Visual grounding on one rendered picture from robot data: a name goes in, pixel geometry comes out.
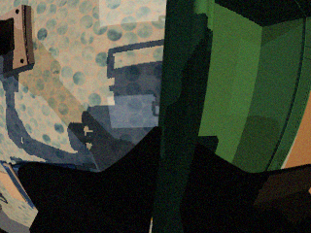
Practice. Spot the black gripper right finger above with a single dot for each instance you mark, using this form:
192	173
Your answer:
219	194

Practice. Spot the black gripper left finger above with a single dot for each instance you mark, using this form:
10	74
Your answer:
122	194

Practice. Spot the beige flat rectangular pad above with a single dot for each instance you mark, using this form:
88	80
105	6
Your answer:
8	182

